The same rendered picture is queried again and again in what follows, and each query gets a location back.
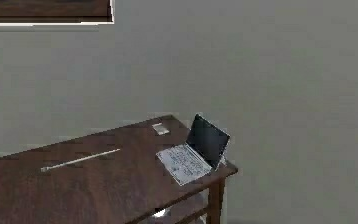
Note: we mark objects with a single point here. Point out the silver laptop with black screen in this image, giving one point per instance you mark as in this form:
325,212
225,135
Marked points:
200,150

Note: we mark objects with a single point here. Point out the long thin white stick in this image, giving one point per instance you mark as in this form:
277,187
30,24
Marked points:
80,160

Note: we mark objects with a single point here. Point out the dark brown wooden table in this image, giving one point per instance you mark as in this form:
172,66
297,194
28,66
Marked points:
103,186

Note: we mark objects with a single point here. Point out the small grey flat card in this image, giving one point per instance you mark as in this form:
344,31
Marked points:
161,128

